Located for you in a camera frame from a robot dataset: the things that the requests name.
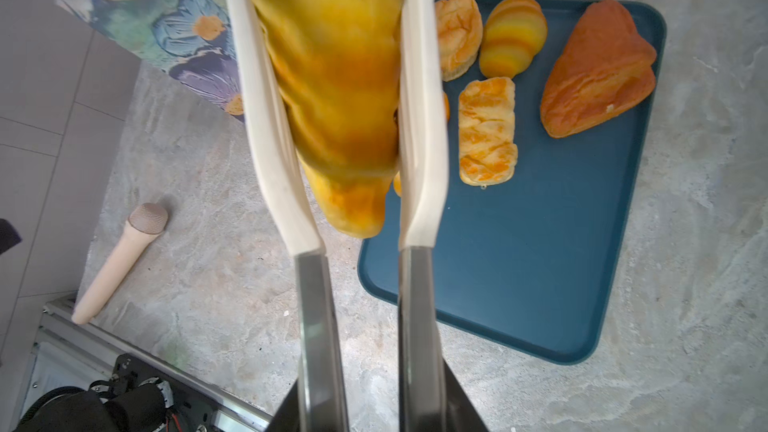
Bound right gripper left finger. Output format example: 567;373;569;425
265;381;300;432

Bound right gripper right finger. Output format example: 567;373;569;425
443;361;488;432

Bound metal tongs with white tips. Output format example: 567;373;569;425
227;0;449;431

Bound braided bread roll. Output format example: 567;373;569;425
458;77;518;187

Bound reddish brown croissant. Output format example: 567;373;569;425
540;0;657;138

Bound large striped croissant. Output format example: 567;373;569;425
252;0;403;238

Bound floral paper gift bag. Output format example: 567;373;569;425
56;0;244;120

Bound yellow striped croissant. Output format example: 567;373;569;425
392;91;450;197

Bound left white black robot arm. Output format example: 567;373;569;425
15;384;167;432

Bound teal rectangular tray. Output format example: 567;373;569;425
357;0;668;366

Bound small yellow striped bun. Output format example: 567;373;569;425
479;0;548;78

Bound round swirl bun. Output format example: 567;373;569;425
435;0;483;82

